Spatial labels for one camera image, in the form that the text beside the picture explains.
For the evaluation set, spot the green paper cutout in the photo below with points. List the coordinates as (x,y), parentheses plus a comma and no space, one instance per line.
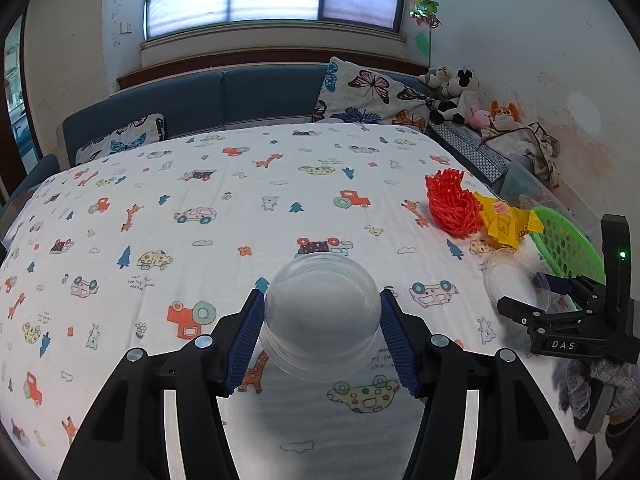
(423,42)

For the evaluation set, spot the red plastic mesh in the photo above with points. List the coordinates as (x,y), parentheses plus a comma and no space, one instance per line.
(450,205)

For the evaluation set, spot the colourful pinwheel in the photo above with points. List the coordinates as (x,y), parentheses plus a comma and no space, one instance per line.
(424,10)

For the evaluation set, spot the printed blanket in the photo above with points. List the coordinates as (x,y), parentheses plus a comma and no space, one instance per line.
(200,260)

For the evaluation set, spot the small butterfly print pillow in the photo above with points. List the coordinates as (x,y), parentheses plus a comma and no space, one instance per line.
(120,140)

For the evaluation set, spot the clear plastic storage box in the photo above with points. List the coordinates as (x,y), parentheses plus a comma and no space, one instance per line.
(530,185)

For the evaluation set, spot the person's right forearm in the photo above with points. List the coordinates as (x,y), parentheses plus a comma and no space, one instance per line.
(625,435)

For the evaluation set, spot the black and white plush toy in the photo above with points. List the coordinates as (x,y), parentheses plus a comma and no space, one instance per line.
(457,95)

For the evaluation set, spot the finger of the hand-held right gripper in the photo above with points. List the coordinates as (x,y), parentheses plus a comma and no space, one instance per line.
(580,287)
(520,310)

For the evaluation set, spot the orange fox plush toy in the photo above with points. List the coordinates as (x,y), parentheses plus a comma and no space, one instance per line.
(502,112)

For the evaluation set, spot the clear plastic bowl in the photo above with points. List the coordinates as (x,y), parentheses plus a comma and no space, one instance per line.
(320,320)

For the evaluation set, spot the large butterfly print pillow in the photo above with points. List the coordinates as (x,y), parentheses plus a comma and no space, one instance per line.
(370,90)

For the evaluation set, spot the grey and white plush toy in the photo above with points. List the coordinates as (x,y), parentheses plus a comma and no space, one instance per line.
(432,80)

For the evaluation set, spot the grey patterned cushion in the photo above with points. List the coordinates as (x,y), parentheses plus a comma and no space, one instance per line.
(470,147)

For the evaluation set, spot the pink plush toy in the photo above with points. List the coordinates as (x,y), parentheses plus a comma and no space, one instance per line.
(480,119)

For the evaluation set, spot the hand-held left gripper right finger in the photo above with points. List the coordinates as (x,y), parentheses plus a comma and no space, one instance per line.
(400,345)

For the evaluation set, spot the yellow wrapper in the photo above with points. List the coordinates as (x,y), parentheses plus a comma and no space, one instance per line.
(502,222)

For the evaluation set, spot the person's right hand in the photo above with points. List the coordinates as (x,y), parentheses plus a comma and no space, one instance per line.
(575,385)

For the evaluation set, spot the beige printed cloth bag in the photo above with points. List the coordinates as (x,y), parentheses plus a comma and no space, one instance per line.
(525,145)

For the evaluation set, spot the clear round plastic lid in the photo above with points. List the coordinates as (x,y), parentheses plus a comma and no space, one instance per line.
(510,280)

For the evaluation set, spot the blue sofa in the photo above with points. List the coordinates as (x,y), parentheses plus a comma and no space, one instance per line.
(200,95)

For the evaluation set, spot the green plastic basket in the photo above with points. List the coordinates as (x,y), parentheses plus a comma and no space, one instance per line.
(575,255)

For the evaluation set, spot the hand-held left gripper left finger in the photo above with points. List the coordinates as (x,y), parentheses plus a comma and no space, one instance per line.
(245,340)

